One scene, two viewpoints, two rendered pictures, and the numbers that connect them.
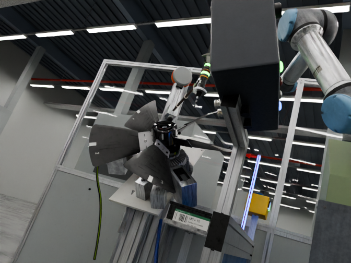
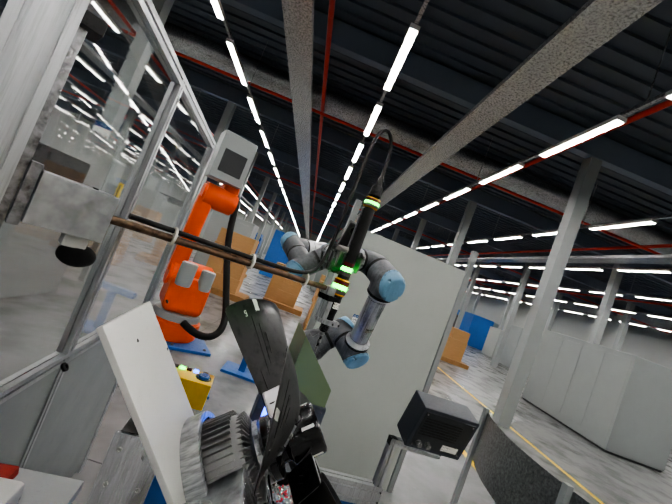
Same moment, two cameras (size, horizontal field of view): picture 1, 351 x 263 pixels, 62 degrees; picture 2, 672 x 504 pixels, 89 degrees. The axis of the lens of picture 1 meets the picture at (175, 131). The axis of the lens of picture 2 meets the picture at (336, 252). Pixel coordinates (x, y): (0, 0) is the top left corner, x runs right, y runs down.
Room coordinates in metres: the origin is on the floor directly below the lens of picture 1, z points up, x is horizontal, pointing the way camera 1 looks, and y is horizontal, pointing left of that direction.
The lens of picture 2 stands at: (1.92, 0.69, 1.59)
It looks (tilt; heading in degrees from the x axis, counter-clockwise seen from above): 3 degrees up; 234
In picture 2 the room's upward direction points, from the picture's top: 21 degrees clockwise
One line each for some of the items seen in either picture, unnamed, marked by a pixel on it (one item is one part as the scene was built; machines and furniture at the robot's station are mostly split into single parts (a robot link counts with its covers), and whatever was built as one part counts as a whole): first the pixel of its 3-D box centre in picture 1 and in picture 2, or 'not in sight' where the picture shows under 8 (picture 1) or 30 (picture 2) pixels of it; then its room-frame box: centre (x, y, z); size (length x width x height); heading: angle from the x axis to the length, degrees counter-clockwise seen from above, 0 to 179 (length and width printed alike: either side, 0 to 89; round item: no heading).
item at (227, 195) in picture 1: (233, 174); (385, 460); (0.69, -0.17, 0.96); 0.03 x 0.03 x 0.20; 66
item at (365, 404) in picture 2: not in sight; (374, 349); (-0.28, -1.31, 1.10); 1.21 x 0.05 x 2.20; 156
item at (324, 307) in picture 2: (201, 84); (330, 305); (1.33, -0.05, 1.50); 0.09 x 0.07 x 0.10; 11
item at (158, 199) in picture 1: (159, 196); not in sight; (1.34, -0.02, 0.91); 0.12 x 0.08 x 0.12; 156
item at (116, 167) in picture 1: (116, 161); not in sight; (1.52, 0.24, 1.03); 0.15 x 0.10 x 0.14; 156
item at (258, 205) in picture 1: (257, 207); (185, 388); (1.45, -0.50, 1.02); 0.16 x 0.10 x 0.11; 156
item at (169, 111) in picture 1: (171, 112); (64, 204); (1.94, 0.07, 1.54); 0.10 x 0.07 x 0.08; 11
